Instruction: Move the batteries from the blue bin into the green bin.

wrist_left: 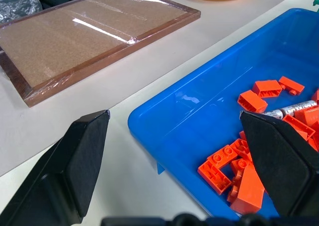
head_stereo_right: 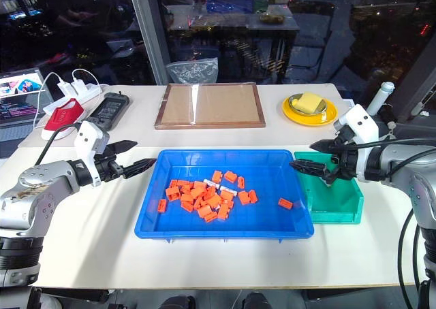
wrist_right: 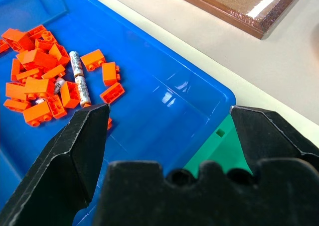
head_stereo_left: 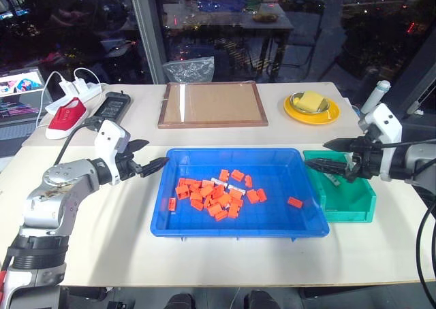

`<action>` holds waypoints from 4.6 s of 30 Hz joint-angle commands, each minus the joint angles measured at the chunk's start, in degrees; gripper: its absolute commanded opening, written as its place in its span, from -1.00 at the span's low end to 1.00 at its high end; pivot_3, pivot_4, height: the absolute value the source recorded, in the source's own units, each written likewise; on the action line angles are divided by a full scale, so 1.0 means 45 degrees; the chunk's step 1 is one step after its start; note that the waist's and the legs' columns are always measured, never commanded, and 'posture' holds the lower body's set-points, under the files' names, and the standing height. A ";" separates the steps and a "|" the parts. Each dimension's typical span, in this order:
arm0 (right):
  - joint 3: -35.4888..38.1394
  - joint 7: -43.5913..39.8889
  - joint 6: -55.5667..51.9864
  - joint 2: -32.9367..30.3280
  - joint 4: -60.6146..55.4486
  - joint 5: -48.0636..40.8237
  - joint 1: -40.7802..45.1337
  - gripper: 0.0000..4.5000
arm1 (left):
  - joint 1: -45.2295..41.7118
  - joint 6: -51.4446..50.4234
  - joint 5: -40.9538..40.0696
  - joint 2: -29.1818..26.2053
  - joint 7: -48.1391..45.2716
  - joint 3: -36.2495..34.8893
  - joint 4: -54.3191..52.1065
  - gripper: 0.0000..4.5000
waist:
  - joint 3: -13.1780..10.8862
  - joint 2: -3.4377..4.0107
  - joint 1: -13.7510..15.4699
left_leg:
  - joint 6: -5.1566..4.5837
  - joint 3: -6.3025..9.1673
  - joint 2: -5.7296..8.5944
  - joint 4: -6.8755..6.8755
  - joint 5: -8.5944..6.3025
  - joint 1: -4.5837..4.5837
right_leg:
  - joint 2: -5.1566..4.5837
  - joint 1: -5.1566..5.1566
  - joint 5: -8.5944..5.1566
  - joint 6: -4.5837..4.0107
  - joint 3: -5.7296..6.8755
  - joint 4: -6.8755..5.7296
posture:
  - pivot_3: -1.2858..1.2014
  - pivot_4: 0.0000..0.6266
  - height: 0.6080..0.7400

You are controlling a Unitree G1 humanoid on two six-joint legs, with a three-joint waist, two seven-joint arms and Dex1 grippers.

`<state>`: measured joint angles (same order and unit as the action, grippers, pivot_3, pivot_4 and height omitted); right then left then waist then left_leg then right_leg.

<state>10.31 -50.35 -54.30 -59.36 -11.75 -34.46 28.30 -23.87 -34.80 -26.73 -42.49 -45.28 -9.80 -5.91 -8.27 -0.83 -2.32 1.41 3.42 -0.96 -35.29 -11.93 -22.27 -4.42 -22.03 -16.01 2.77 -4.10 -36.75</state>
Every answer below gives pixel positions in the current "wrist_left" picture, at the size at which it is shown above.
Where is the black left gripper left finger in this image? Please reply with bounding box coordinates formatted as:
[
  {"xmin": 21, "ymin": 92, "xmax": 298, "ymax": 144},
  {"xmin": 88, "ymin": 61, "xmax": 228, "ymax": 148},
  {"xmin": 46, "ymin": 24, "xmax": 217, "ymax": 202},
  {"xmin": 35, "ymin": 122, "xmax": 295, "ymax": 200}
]
[{"xmin": 0, "ymin": 110, "xmax": 111, "ymax": 226}]

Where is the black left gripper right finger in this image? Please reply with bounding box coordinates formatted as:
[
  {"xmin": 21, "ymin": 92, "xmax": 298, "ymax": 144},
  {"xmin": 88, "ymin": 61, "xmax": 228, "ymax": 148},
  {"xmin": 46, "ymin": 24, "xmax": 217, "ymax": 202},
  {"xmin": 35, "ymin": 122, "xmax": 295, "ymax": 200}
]
[{"xmin": 239, "ymin": 111, "xmax": 319, "ymax": 219}]

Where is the red sloped plastic toy brick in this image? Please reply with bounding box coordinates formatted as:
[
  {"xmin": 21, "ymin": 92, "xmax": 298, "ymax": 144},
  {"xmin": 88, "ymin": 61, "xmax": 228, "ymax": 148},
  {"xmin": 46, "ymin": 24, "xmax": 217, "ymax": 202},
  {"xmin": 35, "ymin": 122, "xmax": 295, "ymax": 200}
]
[{"xmin": 229, "ymin": 166, "xmax": 265, "ymax": 214}]

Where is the silver AA battery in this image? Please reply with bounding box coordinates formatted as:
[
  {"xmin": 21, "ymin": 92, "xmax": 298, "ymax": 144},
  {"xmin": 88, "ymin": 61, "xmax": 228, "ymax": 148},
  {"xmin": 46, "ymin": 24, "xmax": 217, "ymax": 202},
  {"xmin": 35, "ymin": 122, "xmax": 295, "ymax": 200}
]
[
  {"xmin": 281, "ymin": 100, "xmax": 318, "ymax": 116},
  {"xmin": 259, "ymin": 109, "xmax": 285, "ymax": 121}
]

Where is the blue plastic bin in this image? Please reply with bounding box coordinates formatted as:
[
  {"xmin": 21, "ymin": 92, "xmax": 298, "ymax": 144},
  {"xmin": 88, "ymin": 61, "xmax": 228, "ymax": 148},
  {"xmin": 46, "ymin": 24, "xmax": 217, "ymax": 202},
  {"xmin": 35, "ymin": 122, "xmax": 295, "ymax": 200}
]
[{"xmin": 127, "ymin": 7, "xmax": 319, "ymax": 222}]

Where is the clear plastic bag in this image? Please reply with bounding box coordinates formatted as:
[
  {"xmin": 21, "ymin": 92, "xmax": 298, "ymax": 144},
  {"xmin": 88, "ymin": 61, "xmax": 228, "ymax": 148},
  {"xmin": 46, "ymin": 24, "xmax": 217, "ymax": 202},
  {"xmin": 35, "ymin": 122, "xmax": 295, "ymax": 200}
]
[{"xmin": 0, "ymin": 0, "xmax": 42, "ymax": 24}]

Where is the cork board with wooden frame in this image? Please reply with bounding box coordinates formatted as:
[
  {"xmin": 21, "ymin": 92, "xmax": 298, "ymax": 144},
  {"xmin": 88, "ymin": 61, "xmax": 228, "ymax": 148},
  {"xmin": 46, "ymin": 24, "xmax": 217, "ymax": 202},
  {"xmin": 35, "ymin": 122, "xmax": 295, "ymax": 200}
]
[{"xmin": 0, "ymin": 0, "xmax": 201, "ymax": 108}]

